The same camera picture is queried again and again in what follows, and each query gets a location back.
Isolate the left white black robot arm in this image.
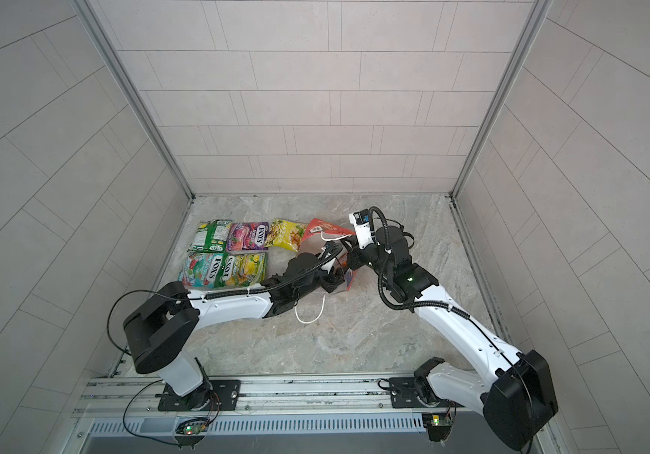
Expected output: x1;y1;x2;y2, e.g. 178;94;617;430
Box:
123;247;344;397

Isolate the teal snack packet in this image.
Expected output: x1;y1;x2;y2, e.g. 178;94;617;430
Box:
179;253;229;289

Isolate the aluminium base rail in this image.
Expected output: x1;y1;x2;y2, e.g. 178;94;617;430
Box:
72;371;550;421

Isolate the right circuit board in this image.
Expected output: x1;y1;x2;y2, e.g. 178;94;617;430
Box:
421;412;454;443

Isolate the aluminium corner post left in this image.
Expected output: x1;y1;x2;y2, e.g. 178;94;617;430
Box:
71;0;196;204

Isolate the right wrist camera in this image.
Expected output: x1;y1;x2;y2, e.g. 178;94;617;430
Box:
349;209;374;250

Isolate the aluminium corner post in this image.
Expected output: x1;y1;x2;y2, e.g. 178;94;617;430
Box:
451;0;551;201
71;0;196;204

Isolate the left green circuit board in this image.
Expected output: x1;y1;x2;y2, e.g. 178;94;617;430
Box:
175;417;210;437

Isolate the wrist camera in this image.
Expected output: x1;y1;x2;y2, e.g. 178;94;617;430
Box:
349;209;374;250
320;241;343;269

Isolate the lime yellow snack packet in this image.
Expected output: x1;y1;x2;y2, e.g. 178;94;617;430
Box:
217;253;267;288

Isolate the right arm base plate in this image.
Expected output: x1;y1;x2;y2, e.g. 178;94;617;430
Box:
377;376;461;409

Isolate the aluminium corner post right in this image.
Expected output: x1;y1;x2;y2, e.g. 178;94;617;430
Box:
451;0;551;201

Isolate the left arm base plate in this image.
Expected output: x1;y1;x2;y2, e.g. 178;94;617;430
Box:
158;379;242;412

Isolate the yellow green snack packet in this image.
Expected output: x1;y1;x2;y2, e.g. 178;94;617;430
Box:
264;219;307;253

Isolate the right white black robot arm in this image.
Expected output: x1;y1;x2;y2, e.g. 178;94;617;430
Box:
348;224;559;451

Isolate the red paper gift bag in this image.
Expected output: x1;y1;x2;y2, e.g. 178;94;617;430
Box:
295;219;355;325

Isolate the purple snack packet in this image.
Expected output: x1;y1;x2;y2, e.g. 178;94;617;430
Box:
226;221;270;253

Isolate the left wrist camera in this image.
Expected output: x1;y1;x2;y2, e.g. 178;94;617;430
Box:
320;241;343;269

